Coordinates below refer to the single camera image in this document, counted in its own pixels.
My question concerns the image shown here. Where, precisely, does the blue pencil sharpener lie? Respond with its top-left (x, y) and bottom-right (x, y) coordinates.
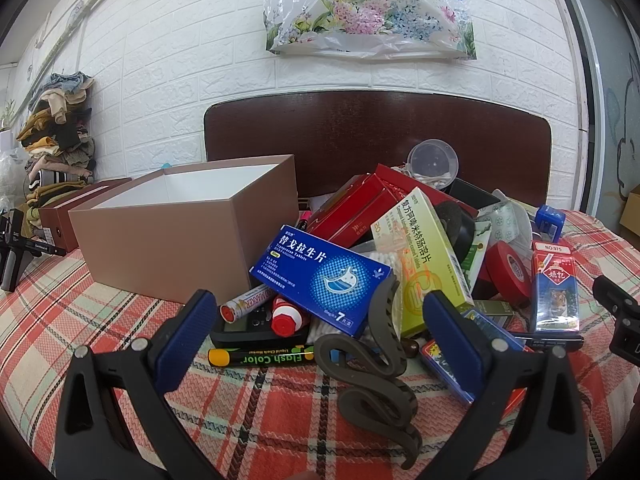
top-left (533, 204), bottom-right (567, 245)

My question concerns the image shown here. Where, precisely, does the green white packet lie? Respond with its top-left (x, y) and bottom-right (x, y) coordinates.
top-left (462, 220), bottom-right (494, 287)

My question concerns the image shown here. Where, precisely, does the floral plastic bag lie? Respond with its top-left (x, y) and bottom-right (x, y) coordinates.
top-left (263, 0), bottom-right (478, 61)

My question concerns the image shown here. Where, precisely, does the dark wooden headboard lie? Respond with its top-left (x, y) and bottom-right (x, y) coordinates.
top-left (203, 91), bottom-right (552, 208)

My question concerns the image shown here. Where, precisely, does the red blue playing card box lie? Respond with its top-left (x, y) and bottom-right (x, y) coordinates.
top-left (530, 241), bottom-right (582, 335)

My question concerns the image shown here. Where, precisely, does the grey hair claw clip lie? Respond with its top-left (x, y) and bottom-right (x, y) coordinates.
top-left (314, 275), bottom-right (422, 471)

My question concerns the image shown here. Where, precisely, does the red tape roll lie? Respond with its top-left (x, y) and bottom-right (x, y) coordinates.
top-left (481, 241), bottom-right (534, 309)

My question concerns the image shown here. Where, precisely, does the black calculator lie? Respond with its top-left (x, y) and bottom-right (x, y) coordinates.
top-left (209, 305), bottom-right (311, 349)

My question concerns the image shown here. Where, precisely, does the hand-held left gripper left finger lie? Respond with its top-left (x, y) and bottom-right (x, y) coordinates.
top-left (52, 289), bottom-right (221, 480)

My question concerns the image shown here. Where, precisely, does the green yellow medicine box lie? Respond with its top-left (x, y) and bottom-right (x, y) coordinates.
top-left (371, 187), bottom-right (475, 339)

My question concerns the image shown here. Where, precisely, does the brown cardboard box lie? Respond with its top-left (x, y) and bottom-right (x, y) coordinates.
top-left (68, 155), bottom-right (299, 306)

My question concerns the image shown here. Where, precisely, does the olive green small box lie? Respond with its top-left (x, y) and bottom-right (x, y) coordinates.
top-left (472, 300), bottom-right (516, 332)

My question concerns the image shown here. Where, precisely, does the flat red gift box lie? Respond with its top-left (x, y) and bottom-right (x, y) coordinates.
top-left (375, 163), bottom-right (452, 207)

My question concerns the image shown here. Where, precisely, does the black camera device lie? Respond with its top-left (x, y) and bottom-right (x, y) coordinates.
top-left (0, 208), bottom-right (67, 293)

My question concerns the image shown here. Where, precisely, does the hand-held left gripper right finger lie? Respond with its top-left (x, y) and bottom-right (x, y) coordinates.
top-left (422, 289), bottom-right (599, 480)

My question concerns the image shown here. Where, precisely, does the black pen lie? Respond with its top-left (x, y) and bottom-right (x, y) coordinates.
top-left (510, 332), bottom-right (585, 354)

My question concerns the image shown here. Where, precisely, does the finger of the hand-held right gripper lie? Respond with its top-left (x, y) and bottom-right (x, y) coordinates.
top-left (592, 275), bottom-right (640, 319)

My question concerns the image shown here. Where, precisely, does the pile of folded clothes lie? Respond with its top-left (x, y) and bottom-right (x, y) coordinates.
top-left (15, 72), bottom-right (98, 211)

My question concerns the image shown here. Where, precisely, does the white bottle red cap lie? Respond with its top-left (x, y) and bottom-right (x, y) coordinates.
top-left (271, 296), bottom-right (309, 336)

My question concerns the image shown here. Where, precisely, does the black box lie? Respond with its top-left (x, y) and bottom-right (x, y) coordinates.
top-left (442, 177), bottom-right (502, 219)

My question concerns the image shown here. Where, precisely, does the black tape roll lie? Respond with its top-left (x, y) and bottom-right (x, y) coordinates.
top-left (433, 201), bottom-right (477, 264)

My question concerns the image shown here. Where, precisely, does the long red box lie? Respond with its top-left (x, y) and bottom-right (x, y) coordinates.
top-left (325, 187), bottom-right (402, 249)
top-left (307, 174), bottom-right (387, 237)

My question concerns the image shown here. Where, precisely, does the blue tin case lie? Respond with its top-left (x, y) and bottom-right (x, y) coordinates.
top-left (417, 309), bottom-right (532, 407)

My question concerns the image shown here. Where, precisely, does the white wall conduit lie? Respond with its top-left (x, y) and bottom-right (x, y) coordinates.
top-left (25, 0), bottom-right (123, 96)

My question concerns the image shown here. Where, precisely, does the clear round swab container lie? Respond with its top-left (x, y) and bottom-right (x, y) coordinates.
top-left (405, 139), bottom-right (460, 191)

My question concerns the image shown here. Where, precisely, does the red white marker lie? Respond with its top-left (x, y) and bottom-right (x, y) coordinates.
top-left (220, 282), bottom-right (274, 324)

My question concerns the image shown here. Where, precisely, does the white green patterned tape roll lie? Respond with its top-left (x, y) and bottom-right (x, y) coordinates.
top-left (487, 200), bottom-right (534, 257)

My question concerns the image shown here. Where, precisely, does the black chalk marker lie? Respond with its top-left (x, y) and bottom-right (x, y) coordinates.
top-left (207, 343), bottom-right (316, 369)

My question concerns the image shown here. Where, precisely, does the plaid blanket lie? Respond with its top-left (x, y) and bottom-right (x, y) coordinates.
top-left (0, 205), bottom-right (640, 480)

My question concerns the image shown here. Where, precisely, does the brown box lid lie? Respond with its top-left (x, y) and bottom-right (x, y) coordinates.
top-left (39, 178), bottom-right (134, 252)

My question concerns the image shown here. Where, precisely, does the frosted sliding door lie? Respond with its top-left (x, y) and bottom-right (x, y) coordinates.
top-left (547, 0), bottom-right (640, 241)

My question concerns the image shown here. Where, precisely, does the blue medicine box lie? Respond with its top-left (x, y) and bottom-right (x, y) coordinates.
top-left (248, 224), bottom-right (394, 339)

